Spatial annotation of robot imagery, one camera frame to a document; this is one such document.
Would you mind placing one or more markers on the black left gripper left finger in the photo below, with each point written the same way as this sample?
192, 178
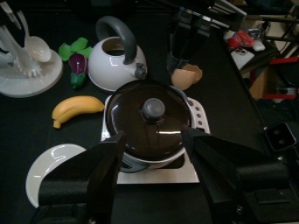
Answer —
97, 166

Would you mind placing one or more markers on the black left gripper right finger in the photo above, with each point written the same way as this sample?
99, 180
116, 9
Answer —
218, 163

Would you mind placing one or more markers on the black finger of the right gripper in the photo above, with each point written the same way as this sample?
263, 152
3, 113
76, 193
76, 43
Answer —
196, 43
175, 49

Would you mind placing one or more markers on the tan broken eggshell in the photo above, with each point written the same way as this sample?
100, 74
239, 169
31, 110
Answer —
183, 78

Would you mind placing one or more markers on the white toy stove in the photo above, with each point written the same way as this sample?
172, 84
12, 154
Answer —
183, 175

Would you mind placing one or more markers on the red and white bundle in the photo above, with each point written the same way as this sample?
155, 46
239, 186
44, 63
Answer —
243, 39

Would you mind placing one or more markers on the white box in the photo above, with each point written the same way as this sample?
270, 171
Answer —
242, 57

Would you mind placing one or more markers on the white plate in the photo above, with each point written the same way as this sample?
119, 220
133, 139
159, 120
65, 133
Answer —
44, 166

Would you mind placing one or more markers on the black box with two holes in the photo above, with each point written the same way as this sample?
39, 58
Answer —
280, 136

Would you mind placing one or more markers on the dark pot lid grey knob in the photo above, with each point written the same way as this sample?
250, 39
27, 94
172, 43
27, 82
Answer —
151, 122

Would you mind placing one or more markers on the yellow toy banana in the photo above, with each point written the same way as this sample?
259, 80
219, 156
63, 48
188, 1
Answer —
76, 108

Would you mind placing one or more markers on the purple toy eggplant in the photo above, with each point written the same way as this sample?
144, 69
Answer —
77, 68

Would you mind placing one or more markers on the green toy lettuce leaf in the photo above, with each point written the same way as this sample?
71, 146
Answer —
72, 48

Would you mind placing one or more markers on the white round utensil stand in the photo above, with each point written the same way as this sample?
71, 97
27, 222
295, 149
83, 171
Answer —
27, 86

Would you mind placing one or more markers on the white toy spoon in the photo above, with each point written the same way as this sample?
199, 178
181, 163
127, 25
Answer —
37, 49

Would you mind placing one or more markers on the white toy fork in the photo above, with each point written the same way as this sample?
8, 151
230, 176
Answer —
23, 58

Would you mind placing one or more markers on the red metal frame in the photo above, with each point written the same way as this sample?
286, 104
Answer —
286, 61

